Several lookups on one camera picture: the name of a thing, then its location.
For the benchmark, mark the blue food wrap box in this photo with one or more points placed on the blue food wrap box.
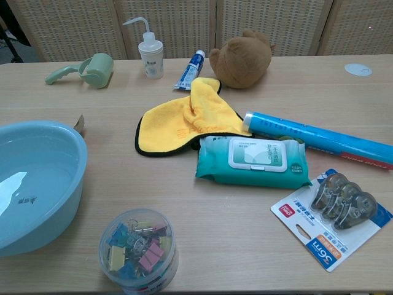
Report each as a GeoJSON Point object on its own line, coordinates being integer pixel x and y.
{"type": "Point", "coordinates": [322, 135]}

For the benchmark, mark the green lint roller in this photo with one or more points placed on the green lint roller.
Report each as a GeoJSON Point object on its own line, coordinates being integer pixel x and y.
{"type": "Point", "coordinates": [96, 69]}

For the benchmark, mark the woven folding screen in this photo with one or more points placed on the woven folding screen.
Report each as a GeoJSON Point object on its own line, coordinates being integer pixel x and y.
{"type": "Point", "coordinates": [184, 27]}

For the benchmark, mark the light blue plastic basin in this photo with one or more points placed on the light blue plastic basin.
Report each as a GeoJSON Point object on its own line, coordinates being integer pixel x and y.
{"type": "Point", "coordinates": [46, 190]}

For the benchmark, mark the white squeeze wash bottle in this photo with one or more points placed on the white squeeze wash bottle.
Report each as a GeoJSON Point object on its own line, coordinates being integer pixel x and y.
{"type": "Point", "coordinates": [150, 60]}

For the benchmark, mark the clear jar of binder clips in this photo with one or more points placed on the clear jar of binder clips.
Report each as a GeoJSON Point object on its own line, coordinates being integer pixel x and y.
{"type": "Point", "coordinates": [138, 246]}

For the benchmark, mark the brown plush toy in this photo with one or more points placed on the brown plush toy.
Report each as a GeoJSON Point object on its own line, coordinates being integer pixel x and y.
{"type": "Point", "coordinates": [242, 61]}

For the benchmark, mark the yellow microfiber cloth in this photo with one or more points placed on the yellow microfiber cloth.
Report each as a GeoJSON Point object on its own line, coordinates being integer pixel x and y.
{"type": "Point", "coordinates": [165, 129]}

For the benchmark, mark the grey table grommet cap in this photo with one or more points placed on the grey table grommet cap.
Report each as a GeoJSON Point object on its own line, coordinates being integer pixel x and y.
{"type": "Point", "coordinates": [357, 69]}

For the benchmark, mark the black stand leg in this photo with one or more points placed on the black stand leg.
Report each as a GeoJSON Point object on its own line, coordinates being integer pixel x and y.
{"type": "Point", "coordinates": [9, 43]}

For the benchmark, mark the teal wet wipes pack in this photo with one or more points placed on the teal wet wipes pack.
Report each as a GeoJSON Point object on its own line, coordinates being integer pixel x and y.
{"type": "Point", "coordinates": [221, 166]}

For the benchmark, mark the correction tape blister pack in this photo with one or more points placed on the correction tape blister pack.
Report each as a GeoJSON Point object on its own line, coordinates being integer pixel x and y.
{"type": "Point", "coordinates": [310, 227]}

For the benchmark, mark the blue white toothpaste tube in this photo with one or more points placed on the blue white toothpaste tube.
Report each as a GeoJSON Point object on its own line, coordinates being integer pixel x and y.
{"type": "Point", "coordinates": [188, 72]}

